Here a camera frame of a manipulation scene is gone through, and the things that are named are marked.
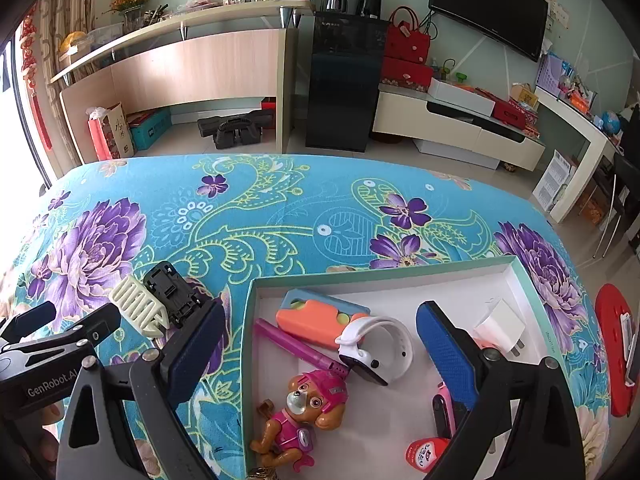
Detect red paper bag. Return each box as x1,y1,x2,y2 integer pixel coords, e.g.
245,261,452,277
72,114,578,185
86,102,136,162

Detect wooden shelf counter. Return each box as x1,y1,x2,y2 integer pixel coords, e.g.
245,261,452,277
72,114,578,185
50,0,316,166

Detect white wrist watch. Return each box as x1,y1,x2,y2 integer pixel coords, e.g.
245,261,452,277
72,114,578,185
334,316,415,387

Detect orange flowers in vase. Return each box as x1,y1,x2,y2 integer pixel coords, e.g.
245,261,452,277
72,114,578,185
102,0,166,31

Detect person's left hand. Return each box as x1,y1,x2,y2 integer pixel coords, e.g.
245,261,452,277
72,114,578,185
31,402,66,463

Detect white plug charger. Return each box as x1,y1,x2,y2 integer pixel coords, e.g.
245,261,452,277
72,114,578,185
472,299,527,360

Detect pink wrist watch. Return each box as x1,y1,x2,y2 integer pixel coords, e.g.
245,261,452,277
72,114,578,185
431,381,471,440

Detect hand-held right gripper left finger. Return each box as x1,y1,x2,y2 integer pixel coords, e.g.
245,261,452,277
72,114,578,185
55,296,227,480

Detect black plastic case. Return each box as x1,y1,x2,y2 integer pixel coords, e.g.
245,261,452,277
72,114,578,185
196,108,277,150

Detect white box with teal rim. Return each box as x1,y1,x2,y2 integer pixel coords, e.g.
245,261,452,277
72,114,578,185
244,255,576,480

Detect dog toy figure pink hat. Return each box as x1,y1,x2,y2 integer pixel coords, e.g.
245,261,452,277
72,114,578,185
250,369,350,473

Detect red handbag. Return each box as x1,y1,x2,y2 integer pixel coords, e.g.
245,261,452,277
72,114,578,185
385,6,432,66

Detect black chair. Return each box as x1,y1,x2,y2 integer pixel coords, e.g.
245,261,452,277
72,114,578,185
592,105,640,261

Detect red hanging decoration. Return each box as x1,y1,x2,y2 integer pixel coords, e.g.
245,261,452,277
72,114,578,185
20,17,53,151

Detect red plastic stool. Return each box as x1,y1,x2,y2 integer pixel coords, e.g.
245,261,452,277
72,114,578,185
594,283,640,418

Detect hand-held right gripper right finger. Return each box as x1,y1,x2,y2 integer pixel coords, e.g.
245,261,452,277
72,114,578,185
415,301,587,480

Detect cream television cabinet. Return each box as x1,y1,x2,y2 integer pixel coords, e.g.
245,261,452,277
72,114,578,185
371,91,547,171

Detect teal floral blanket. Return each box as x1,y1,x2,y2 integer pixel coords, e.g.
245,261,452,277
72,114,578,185
0,152,621,480

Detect purple pen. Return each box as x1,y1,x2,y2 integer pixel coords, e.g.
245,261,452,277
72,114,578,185
254,319,348,376

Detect white desk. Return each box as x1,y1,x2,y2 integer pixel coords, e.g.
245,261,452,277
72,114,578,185
535,87,623,225

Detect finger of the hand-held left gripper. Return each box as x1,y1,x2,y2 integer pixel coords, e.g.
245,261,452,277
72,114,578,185
0,301,57,348
0,305,122,376

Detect long red gift box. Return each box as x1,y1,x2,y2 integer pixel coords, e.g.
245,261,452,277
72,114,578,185
492,97,541,131

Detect teal storage box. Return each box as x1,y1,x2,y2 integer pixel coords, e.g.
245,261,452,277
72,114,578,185
127,109,173,151

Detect black water dispenser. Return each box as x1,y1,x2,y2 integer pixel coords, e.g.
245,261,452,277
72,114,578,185
305,0,392,153

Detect white printed board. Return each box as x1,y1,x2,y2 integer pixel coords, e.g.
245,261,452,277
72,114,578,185
531,150,576,213

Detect black television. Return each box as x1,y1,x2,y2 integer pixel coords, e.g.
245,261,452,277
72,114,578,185
428,0,549,62

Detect small cardboard box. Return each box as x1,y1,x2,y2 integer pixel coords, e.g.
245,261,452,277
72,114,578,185
510,83,541,108

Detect white flat box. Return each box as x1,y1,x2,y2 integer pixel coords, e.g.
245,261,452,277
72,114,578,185
429,78,497,117

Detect red and white small bottle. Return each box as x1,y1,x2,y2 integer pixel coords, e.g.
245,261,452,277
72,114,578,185
404,437,451,475

